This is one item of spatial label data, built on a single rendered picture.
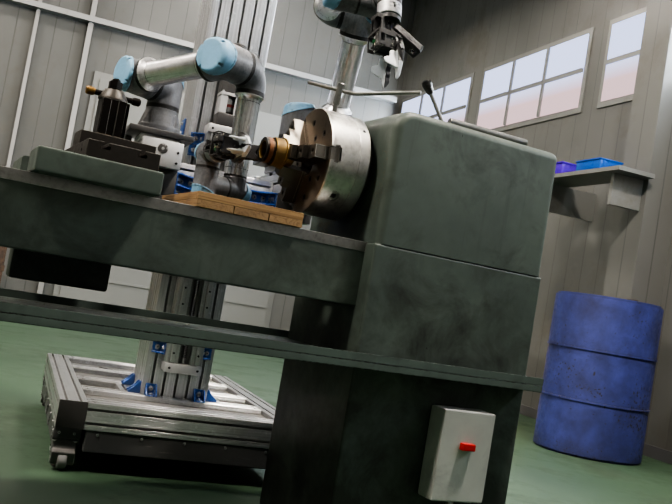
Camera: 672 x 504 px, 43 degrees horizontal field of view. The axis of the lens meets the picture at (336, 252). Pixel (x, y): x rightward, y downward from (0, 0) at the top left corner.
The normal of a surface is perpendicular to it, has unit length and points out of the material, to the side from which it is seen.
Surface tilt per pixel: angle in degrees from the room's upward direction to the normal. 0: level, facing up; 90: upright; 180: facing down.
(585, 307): 90
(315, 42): 90
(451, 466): 90
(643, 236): 90
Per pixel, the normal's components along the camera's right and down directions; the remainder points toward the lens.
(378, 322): 0.44, 0.03
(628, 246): -0.92, -0.18
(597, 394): -0.20, -0.09
